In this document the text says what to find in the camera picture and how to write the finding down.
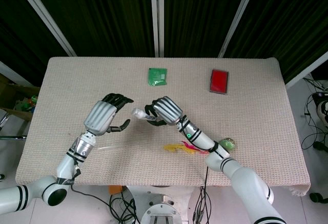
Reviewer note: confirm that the green round ball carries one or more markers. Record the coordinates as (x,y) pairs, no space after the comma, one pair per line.
(228,143)

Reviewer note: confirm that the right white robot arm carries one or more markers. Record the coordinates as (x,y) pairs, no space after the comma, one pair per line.
(230,167)

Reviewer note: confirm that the beige woven table cloth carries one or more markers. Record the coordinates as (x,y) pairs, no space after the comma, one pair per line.
(164,121)

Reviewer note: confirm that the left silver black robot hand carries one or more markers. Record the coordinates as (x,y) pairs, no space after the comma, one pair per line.
(99,115)

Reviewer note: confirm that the yellow and pink feathers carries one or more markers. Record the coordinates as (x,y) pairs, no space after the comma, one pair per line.
(183,147)

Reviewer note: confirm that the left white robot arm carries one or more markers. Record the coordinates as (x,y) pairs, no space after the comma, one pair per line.
(51,175)

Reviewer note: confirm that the black white headset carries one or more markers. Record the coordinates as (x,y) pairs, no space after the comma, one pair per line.
(323,110)

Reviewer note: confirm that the orange small object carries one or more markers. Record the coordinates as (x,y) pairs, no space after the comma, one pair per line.
(115,190)

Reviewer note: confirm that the red rectangular box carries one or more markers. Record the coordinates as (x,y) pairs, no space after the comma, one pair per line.
(219,82)

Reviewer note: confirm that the green sachet packet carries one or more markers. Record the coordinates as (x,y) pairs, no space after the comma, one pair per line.
(157,76)

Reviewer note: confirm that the cardboard box with toys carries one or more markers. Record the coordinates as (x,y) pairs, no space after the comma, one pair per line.
(18,98)

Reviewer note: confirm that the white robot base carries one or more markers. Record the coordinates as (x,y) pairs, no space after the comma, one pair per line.
(160,206)

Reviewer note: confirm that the white frame post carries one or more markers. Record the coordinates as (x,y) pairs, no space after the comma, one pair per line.
(237,16)
(156,16)
(44,13)

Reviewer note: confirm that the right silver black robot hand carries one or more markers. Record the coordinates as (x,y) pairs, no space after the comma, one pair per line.
(167,111)

